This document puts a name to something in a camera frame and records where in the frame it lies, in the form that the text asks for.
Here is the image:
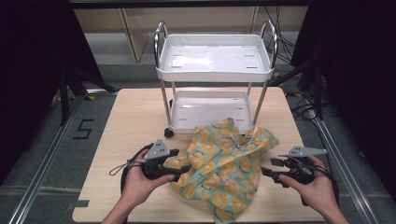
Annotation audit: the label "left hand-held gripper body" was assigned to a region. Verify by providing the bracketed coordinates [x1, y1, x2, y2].
[134, 138, 171, 181]

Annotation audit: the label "black floor cables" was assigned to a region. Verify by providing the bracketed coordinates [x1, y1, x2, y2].
[286, 88, 320, 123]

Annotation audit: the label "black metal stand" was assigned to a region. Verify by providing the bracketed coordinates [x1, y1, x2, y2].
[59, 66, 118, 126]
[269, 59, 325, 120]

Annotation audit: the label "black curtain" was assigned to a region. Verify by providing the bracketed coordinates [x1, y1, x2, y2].
[290, 0, 396, 200]
[0, 0, 105, 186]

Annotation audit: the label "person's left hand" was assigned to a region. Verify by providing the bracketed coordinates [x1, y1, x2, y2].
[121, 149, 177, 208]

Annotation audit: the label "hanging black cables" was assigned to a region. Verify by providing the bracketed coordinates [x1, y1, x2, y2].
[263, 6, 297, 65]

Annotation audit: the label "black tape strip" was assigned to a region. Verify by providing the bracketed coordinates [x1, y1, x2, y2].
[66, 200, 90, 211]

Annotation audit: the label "white two-tier cart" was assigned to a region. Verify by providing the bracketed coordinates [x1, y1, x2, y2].
[153, 19, 279, 139]

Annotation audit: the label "grey cord loop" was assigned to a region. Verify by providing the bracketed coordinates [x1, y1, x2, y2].
[108, 159, 138, 176]

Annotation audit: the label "black wrist strap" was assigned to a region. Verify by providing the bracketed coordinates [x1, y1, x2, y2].
[311, 164, 340, 206]
[120, 164, 134, 194]

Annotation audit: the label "aluminium floor rail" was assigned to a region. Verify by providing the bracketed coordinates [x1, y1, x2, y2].
[7, 89, 118, 224]
[306, 99, 381, 224]

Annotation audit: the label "person's right hand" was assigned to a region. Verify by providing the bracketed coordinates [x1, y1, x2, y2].
[278, 155, 339, 216]

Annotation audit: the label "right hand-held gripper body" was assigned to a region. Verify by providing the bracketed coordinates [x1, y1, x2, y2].
[278, 146, 329, 185]

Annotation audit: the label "beige wooden cabinet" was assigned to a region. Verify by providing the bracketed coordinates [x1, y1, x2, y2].
[74, 6, 310, 63]

